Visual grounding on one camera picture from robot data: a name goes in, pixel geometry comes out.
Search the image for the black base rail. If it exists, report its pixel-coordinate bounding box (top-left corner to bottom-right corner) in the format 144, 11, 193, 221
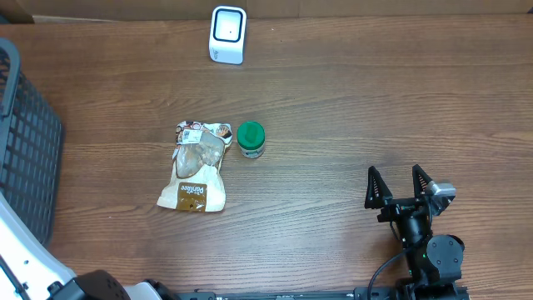
174, 287, 471, 300

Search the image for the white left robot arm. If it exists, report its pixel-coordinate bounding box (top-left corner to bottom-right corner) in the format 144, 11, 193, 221
1, 197, 161, 300

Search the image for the snack bag brown white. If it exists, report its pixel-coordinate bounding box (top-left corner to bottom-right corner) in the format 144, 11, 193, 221
157, 121, 232, 213

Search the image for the white barcode scanner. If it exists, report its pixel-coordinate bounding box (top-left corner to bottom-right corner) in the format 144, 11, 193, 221
208, 5, 247, 65

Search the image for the green lid jar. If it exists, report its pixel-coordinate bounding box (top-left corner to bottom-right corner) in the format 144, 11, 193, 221
237, 121, 266, 158

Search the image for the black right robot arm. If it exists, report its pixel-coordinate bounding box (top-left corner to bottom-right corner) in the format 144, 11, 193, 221
363, 164, 470, 300

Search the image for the black mesh basket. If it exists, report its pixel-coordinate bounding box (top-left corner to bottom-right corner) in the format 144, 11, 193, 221
1, 38, 65, 247

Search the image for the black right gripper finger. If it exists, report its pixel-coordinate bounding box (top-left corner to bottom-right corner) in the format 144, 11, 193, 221
364, 166, 393, 209
412, 164, 432, 198

